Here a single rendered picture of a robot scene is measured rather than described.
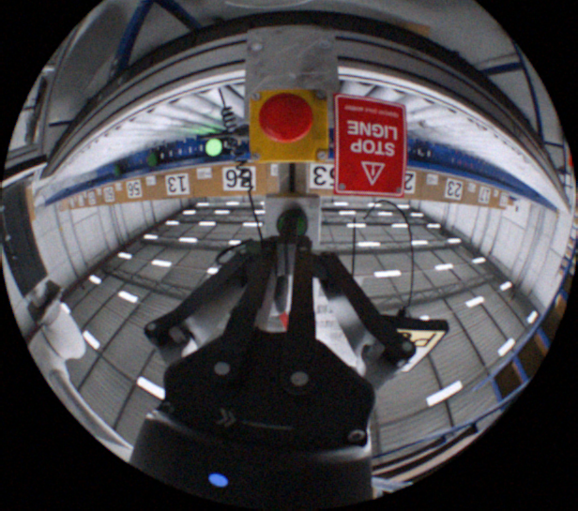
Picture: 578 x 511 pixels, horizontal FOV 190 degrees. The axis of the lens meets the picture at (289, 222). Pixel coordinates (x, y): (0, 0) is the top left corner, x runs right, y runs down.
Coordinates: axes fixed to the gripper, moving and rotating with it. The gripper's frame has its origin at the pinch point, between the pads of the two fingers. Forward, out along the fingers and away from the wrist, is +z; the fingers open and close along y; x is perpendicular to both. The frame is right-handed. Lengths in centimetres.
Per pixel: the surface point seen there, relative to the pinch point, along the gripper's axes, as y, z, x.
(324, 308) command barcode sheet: 5.4, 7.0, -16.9
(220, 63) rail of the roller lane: -9.8, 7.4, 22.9
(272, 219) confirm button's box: -2.3, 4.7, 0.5
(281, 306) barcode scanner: -1.4, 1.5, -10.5
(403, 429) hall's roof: 376, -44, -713
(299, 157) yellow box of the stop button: 1.0, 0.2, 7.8
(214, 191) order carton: -42, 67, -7
